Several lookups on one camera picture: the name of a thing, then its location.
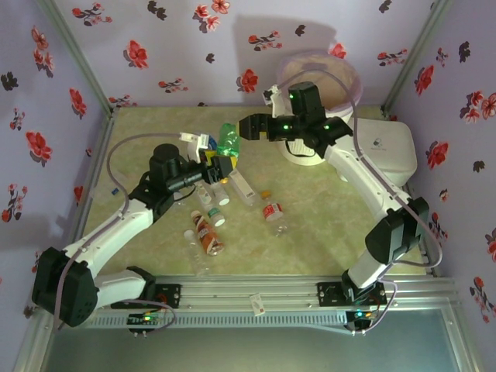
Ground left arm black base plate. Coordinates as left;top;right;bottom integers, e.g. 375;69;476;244
110;284;183;310

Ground green bottle yellow cap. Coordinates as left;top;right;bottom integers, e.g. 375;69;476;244
216;122;242;159

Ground aluminium frame post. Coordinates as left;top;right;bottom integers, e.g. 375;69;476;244
38;0;121;117
381;0;456;121

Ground grey slotted cable duct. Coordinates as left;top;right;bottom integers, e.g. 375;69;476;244
83;309;350;330

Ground white plastic bin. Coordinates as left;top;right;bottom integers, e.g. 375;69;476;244
275;52;364;167

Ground grey metal panel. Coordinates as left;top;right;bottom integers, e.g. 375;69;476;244
38;308;476;372

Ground brown label drink bottle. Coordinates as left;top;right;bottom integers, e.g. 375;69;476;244
191;209;226;257

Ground clear bottle long white label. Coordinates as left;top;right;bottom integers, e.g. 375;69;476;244
229;170;260;206

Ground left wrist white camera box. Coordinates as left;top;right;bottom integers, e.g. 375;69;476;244
179;131;212;164

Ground red white label bottle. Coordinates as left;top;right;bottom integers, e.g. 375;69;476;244
211;181;232;206

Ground white box lid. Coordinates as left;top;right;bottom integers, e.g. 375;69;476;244
335;117;419;188

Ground right arm lavender cable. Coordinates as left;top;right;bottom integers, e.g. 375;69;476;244
277;67;443;336

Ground left arm lavender cable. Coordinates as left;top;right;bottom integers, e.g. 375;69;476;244
53;131;183;334

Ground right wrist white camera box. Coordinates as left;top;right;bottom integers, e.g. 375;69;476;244
261;85;291;117

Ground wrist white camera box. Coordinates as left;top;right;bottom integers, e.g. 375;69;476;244
179;131;212;164
261;85;291;117

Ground green white cap bottle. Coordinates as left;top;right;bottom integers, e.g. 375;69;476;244
207;205;228;227

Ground orange cap red label bottle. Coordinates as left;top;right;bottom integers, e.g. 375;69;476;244
260;189;290;238

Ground clear bottle white cap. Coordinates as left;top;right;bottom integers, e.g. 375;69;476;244
184;229;210;277

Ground arm lavender cable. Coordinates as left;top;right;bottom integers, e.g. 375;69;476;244
53;131;183;334
277;67;443;336

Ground aluminium front rail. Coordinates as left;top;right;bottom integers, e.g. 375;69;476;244
33;277;464;311

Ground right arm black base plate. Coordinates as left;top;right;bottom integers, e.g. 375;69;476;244
316;281;388;307

